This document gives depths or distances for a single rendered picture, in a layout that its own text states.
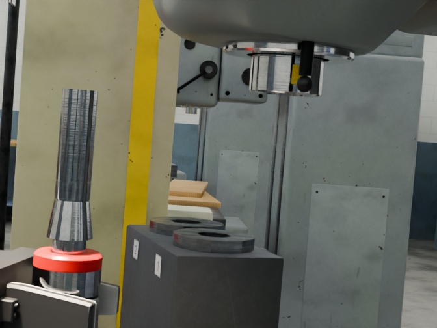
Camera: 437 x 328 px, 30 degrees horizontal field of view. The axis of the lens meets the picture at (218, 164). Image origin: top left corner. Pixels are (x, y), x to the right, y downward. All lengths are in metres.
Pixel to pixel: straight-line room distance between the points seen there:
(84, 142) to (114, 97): 1.69
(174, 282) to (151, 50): 1.47
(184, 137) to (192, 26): 9.08
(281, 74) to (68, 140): 0.15
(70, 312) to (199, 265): 0.31
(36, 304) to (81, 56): 1.73
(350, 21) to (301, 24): 0.03
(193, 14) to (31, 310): 0.22
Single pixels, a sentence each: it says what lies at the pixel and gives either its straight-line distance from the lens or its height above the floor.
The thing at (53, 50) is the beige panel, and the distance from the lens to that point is 2.25.
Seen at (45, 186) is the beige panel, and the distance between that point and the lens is 2.26.
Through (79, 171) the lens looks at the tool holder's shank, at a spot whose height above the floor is 1.22.
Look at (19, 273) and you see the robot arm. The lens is 0.58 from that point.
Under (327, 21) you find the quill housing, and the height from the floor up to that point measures 1.32.
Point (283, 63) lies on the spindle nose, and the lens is 0.51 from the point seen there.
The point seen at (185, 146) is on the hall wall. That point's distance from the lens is 9.57.
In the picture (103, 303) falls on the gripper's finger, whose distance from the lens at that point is 0.60.
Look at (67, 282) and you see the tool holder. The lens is 0.56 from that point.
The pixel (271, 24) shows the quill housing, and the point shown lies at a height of 1.32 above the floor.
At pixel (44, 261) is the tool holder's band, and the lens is 0.56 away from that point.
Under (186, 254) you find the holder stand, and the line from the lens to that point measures 0.83.
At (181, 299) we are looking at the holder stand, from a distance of 0.83.
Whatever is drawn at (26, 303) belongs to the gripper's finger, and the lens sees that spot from 0.56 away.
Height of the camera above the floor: 1.26
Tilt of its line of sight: 3 degrees down
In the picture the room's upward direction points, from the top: 4 degrees clockwise
